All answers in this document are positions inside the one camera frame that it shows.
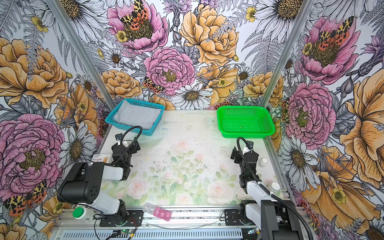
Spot grey towel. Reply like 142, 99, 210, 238
114, 101, 161, 130

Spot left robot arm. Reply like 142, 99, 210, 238
57, 141, 141, 226

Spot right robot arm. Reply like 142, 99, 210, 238
231, 148, 304, 240

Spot small white bottle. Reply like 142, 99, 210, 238
258, 158, 268, 168

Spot red bandage box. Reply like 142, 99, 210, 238
92, 153, 113, 164

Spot white orange label bottle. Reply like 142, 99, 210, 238
268, 182, 282, 197

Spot teal plastic basket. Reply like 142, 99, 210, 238
105, 99, 165, 136

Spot green plastic basket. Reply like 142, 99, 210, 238
217, 106, 276, 139

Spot white bottle green cap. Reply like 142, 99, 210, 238
72, 207, 95, 222

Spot pink clear pill organizer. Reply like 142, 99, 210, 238
143, 203, 172, 222

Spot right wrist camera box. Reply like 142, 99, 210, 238
242, 142, 254, 155

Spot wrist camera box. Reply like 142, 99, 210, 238
242, 142, 254, 155
115, 133, 123, 146

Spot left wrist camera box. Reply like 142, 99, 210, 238
115, 133, 123, 146

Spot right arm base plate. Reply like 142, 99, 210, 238
224, 209, 249, 226

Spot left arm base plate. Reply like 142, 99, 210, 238
99, 210, 144, 227

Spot black corrugated right cable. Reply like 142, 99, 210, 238
236, 136, 314, 240

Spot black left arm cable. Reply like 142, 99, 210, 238
55, 125, 143, 211

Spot aluminium front rail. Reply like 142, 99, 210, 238
50, 206, 309, 240

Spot aluminium frame post right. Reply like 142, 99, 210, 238
257, 0, 316, 114

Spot aluminium frame post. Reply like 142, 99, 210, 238
257, 0, 316, 114
47, 1, 116, 110

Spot aluminium frame post left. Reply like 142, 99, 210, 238
47, 1, 116, 110

